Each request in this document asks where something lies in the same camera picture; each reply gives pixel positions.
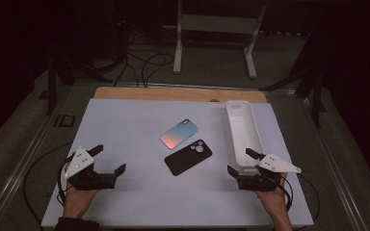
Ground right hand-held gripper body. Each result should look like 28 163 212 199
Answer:
237 152 303 193

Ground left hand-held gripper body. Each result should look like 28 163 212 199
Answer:
64 146 117 192

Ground white long plastic tray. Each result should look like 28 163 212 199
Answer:
225 99 266 176

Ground black phone case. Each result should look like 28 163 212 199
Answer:
164 139 213 177

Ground person's right hand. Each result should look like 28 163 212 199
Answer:
255 172 290 216

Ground person's left hand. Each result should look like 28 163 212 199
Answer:
63 179 99 220

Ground blue pink gradient phone case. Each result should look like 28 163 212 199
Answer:
158 118 199 150

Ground black stand legs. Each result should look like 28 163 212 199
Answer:
45 56 114 116
259 62 328 129

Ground white metal stand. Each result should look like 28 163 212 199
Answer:
163 0 268 80

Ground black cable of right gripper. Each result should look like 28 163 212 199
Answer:
281 174 321 223

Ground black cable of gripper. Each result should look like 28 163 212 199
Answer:
281 174 321 223
23 141 75 227

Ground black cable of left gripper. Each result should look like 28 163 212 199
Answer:
23 141 75 227

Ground black floor cables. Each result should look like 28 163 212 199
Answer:
113 30 175 89

